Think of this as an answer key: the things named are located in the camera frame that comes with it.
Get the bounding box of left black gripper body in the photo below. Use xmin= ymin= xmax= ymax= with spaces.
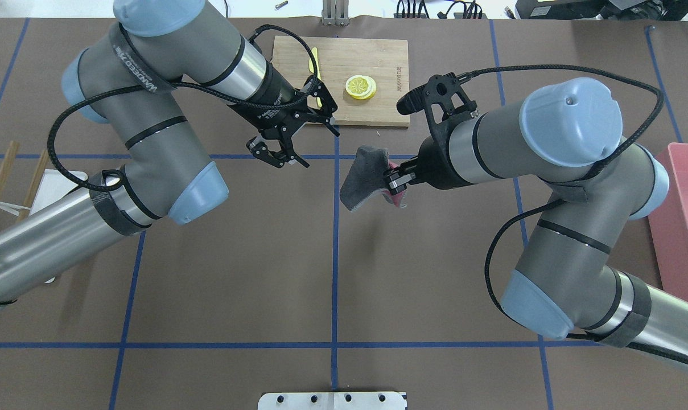
xmin=230 ymin=63 xmax=322 ymax=150

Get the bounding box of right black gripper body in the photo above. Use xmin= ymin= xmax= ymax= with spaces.
xmin=407 ymin=137 xmax=474 ymax=190

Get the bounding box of grey and pink cloth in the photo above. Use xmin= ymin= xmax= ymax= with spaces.
xmin=339 ymin=145 xmax=407 ymax=212

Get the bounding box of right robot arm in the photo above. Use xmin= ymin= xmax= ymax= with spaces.
xmin=388 ymin=75 xmax=688 ymax=371

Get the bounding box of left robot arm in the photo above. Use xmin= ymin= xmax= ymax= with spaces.
xmin=0 ymin=1 xmax=336 ymax=310

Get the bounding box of yellow plastic knife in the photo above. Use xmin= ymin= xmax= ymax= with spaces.
xmin=309 ymin=47 xmax=322 ymax=83

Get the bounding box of yellow lemon slice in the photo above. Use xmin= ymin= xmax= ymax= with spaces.
xmin=344 ymin=75 xmax=377 ymax=100

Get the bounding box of bamboo cutting board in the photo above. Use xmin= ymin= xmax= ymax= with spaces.
xmin=304 ymin=37 xmax=410 ymax=128

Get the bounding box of white rectangular tray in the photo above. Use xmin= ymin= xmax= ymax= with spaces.
xmin=31 ymin=169 xmax=89 ymax=286

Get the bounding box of white rack crossbar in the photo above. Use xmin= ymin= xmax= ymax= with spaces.
xmin=0 ymin=202 xmax=31 ymax=217

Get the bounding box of pink plastic bin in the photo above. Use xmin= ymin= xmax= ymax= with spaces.
xmin=648 ymin=142 xmax=688 ymax=302

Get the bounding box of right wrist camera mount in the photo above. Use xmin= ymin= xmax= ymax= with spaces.
xmin=396 ymin=73 xmax=480 ymax=143

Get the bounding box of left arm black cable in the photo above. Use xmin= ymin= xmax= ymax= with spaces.
xmin=47 ymin=24 xmax=320 ymax=192

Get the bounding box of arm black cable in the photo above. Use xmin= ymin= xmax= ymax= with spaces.
xmin=47 ymin=24 xmax=320 ymax=192
xmin=455 ymin=65 xmax=665 ymax=337

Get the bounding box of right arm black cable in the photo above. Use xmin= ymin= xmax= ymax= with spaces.
xmin=455 ymin=65 xmax=665 ymax=337

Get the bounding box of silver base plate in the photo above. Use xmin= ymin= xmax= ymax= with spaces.
xmin=257 ymin=391 xmax=408 ymax=409

